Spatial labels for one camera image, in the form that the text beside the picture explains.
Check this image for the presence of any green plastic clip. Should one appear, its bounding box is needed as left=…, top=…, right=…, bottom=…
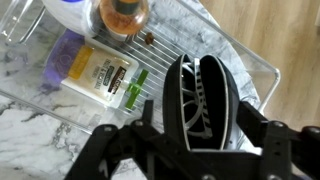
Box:
left=124, top=68, right=150, bottom=111

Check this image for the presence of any small brown crumb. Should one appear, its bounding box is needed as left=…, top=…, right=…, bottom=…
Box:
left=144, top=32, right=155, bottom=45

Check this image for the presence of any white food packet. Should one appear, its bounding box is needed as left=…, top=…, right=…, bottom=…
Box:
left=62, top=44, right=140, bottom=108

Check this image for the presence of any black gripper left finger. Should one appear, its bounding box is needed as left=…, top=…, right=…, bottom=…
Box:
left=64, top=99, right=202, bottom=180

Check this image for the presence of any clear plastic box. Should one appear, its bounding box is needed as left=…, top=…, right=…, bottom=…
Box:
left=0, top=0, right=282, bottom=152

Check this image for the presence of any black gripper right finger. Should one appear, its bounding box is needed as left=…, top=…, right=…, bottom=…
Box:
left=237, top=100, right=320, bottom=180

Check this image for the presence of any white bottle blue cap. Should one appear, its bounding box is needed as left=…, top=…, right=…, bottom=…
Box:
left=41, top=0, right=102, bottom=38

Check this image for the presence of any amber glass jar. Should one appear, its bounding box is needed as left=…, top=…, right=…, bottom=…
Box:
left=98, top=0, right=150, bottom=37

